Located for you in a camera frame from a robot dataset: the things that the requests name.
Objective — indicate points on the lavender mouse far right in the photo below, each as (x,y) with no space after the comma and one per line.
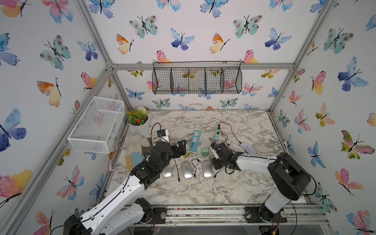
(248,148)

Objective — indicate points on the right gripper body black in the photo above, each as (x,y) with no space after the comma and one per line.
(218,163)

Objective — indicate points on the white mouse back right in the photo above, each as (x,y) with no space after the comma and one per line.
(236,148)

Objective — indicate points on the grey mouse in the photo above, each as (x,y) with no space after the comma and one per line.
(187,170)

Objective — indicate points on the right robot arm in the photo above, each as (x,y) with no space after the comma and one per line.
(288,176)

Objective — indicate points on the blue power strip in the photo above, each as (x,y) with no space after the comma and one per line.
(195,141)

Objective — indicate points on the white mesh wall basket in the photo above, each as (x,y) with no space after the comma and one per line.
(98,126)

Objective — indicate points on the black wire wall basket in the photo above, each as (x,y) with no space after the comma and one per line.
(188,78)

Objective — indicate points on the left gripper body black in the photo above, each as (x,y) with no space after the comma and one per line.
(172,153)

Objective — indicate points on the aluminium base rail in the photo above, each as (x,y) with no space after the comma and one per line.
(297,214)

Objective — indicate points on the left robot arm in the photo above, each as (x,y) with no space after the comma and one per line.
(123,207)

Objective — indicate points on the potted plant white pot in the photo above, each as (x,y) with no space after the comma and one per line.
(139,119)

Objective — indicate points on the silver mouse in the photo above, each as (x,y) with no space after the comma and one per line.
(207,169)
(166,173)

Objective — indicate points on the pink power strip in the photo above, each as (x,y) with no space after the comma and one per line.
(218,133)

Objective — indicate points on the green charger front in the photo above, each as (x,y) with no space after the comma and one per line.
(205,152)

